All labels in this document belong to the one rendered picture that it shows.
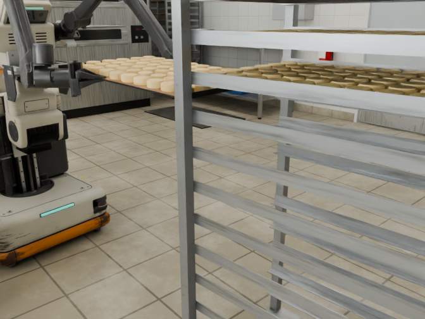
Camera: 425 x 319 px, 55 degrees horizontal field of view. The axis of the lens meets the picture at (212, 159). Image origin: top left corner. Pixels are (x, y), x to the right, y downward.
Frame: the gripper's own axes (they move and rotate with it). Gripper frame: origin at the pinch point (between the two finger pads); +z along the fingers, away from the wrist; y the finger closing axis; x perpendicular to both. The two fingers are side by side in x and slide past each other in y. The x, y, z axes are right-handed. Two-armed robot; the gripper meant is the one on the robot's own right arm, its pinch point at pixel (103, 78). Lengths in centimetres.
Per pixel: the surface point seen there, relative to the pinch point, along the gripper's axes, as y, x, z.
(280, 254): -31, -49, 46
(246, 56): -40, 486, 107
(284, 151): -23, -1, 57
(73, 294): -102, 32, -27
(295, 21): 17, 0, 57
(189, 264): -44, -33, 26
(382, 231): -39, -25, 80
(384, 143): -14, -23, 78
